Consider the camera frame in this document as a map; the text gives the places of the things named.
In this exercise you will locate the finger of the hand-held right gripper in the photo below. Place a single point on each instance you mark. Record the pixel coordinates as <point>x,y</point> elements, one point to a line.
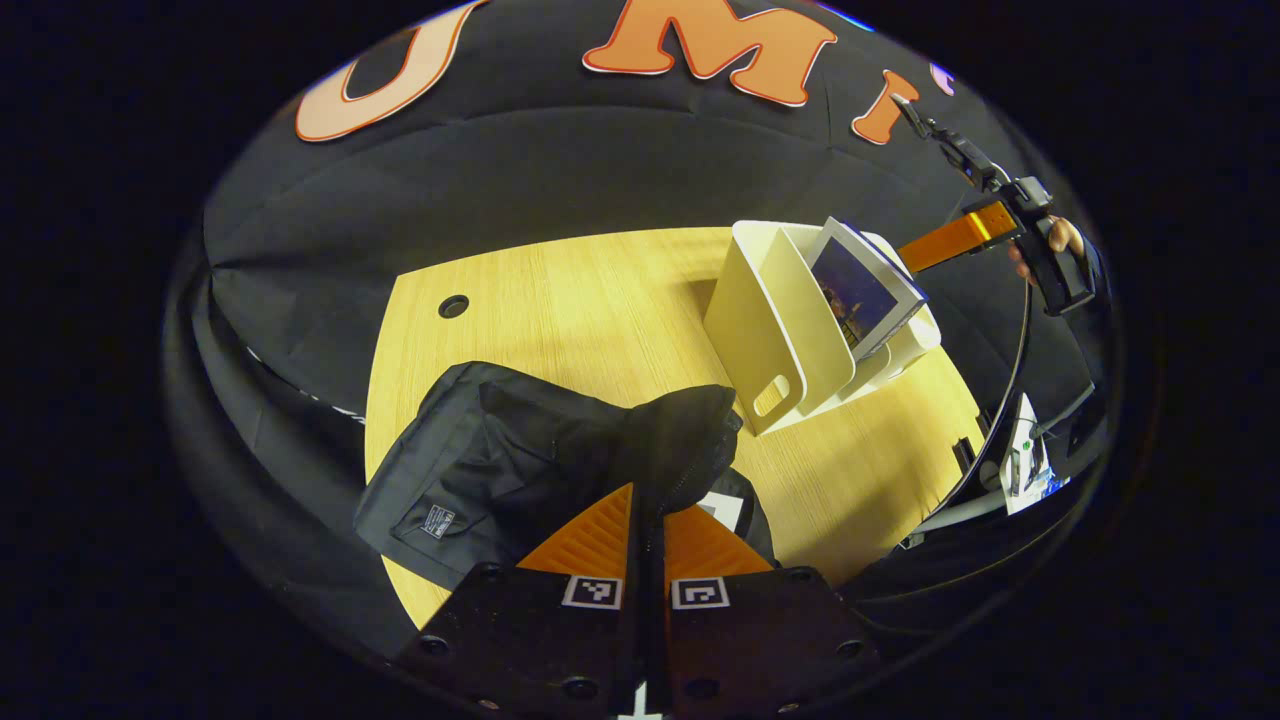
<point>950,240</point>

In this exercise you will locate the white bookshelf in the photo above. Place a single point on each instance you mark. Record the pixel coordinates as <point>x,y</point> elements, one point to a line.
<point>750,330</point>

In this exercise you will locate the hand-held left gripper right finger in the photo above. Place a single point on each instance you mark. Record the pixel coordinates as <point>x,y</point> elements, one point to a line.
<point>760,640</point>

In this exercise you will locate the portrait cover book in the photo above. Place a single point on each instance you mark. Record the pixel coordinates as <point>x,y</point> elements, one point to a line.
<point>725,510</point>

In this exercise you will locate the white desk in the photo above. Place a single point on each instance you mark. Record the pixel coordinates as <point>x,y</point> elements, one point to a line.
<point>1012,500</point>

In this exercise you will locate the black backdrop cloth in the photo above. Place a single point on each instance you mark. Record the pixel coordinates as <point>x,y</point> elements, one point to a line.
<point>560,170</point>

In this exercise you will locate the black schoolbag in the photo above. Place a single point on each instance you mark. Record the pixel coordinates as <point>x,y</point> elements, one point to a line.
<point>520,450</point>

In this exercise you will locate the black table grommet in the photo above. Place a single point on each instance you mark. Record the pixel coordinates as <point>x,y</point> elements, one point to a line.
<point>453,306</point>

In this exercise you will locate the blue cover book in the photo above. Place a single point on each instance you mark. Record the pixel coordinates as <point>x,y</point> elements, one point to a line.
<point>855,295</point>

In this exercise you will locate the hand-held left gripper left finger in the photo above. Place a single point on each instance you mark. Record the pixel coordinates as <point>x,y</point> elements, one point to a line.
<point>530,640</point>

